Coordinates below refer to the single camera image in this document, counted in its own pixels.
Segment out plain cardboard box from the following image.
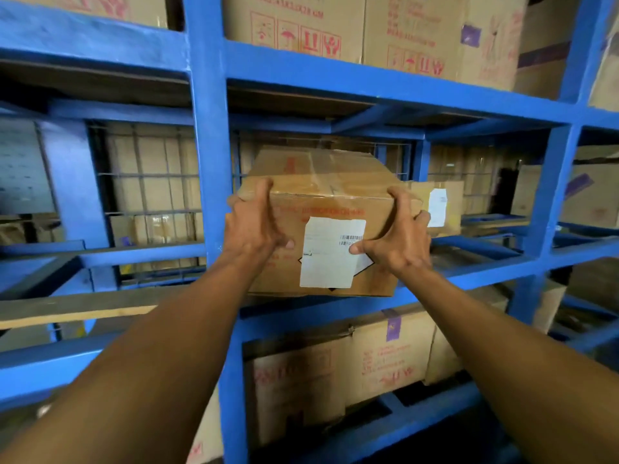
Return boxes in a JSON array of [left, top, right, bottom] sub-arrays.
[[531, 279, 567, 335], [425, 285, 509, 386], [589, 24, 619, 112]]

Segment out cardboard box purple square sticker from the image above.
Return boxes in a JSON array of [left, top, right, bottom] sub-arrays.
[[363, 0, 529, 92]]

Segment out taped cardboard box white label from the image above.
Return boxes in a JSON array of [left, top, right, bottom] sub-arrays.
[[236, 147, 424, 298]]

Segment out cardboard box purple tape band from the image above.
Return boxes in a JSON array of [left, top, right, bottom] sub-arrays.
[[514, 0, 582, 101]]

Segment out person's right hand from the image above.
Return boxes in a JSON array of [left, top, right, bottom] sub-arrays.
[[349, 186, 434, 278]]

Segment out taped cardboard box behind mesh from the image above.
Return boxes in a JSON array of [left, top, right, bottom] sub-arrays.
[[108, 212, 208, 275]]

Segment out person's right forearm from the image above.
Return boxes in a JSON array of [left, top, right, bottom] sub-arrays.
[[399, 265, 619, 464]]

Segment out cardboard box purple tape tab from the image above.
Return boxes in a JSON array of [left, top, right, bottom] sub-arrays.
[[345, 308, 437, 407]]

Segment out worn cardboard box red print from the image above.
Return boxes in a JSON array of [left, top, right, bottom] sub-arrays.
[[244, 333, 355, 449]]

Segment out small cardboard box white label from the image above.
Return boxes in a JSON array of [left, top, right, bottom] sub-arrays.
[[408, 180, 465, 238]]

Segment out cardboard box purple tape strip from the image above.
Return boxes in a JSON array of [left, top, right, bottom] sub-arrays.
[[510, 163, 619, 229]]

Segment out wooden shelf plank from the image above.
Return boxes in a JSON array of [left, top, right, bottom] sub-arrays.
[[0, 284, 196, 331]]

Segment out tall cardboard box behind mesh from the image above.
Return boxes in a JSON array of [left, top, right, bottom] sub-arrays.
[[105, 122, 203, 214]]

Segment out person's left hand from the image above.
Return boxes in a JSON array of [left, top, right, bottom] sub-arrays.
[[223, 178, 296, 266]]

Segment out person's left forearm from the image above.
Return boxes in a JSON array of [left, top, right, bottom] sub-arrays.
[[0, 251, 272, 464]]

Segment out large cardboard box red symbols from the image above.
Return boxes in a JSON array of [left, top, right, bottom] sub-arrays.
[[222, 0, 367, 64]]

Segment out blue metal shelf rack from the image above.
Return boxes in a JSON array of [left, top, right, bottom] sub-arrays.
[[0, 0, 619, 464]]

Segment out wire mesh panel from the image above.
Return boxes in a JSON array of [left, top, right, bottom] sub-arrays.
[[88, 121, 413, 286]]

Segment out wide cardboard box behind mesh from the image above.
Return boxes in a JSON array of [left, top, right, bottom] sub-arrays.
[[427, 144, 514, 216]]

